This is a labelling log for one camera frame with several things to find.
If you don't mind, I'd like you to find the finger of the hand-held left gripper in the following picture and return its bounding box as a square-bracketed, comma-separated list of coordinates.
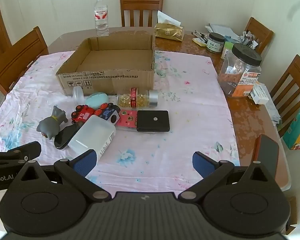
[0, 141, 42, 167]

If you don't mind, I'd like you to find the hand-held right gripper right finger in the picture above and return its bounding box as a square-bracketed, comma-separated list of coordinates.
[179, 151, 277, 201]

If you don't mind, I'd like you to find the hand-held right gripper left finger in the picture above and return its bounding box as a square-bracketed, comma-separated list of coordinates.
[15, 149, 111, 201]

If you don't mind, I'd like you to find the white plastic box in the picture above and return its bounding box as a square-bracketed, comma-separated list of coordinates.
[68, 115, 116, 162]

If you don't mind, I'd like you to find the black oval sole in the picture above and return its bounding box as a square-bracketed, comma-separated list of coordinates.
[54, 124, 83, 150]

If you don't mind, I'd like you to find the grey toy dog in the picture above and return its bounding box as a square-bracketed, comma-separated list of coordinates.
[36, 106, 68, 139]

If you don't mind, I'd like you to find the red toy train engine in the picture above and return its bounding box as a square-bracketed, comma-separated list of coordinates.
[70, 104, 97, 124]

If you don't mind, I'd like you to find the pink card box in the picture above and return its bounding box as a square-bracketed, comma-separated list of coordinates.
[115, 109, 138, 129]

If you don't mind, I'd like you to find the black box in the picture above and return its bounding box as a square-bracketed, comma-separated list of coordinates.
[136, 110, 170, 132]

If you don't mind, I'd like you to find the capsule bottle with silver lid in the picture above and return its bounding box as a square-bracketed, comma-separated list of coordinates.
[117, 88, 158, 108]

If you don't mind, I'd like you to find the cardboard box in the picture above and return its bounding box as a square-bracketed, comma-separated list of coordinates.
[56, 34, 156, 96]

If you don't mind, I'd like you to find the black toy train car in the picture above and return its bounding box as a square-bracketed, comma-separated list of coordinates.
[94, 102, 121, 126]

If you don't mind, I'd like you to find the teal round case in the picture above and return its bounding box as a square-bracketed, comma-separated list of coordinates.
[85, 92, 109, 108]

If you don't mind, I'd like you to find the phone in orange case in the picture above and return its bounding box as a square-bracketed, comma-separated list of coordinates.
[253, 134, 280, 180]

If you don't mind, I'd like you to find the small clear plastic cup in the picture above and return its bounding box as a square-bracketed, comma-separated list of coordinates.
[72, 86, 85, 105]

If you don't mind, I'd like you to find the white medicine box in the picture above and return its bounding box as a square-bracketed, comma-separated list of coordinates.
[249, 82, 269, 105]

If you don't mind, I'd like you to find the large clear jar black lid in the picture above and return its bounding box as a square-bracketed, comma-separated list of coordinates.
[217, 43, 262, 98]

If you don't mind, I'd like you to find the colourful printed carton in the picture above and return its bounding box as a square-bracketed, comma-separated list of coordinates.
[282, 102, 300, 150]

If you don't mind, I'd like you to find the green lid bottle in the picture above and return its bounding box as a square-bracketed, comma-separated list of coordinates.
[221, 42, 234, 60]

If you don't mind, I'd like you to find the small jar black lid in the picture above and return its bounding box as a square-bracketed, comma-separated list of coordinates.
[206, 32, 225, 54]

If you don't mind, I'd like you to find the bunch of black pens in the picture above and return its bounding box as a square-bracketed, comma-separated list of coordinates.
[192, 30, 208, 43]

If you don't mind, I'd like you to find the bunch of sachets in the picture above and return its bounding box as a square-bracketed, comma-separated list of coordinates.
[240, 31, 259, 49]

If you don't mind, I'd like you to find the gold tissue pack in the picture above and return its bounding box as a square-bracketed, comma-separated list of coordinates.
[154, 10, 185, 42]

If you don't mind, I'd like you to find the stack of papers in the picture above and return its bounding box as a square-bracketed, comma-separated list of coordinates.
[205, 24, 240, 43]

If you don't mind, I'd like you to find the clear water bottle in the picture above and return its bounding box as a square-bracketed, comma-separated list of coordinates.
[94, 0, 110, 37]

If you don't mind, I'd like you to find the wooden chair back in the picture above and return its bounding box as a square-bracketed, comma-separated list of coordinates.
[119, 0, 164, 27]

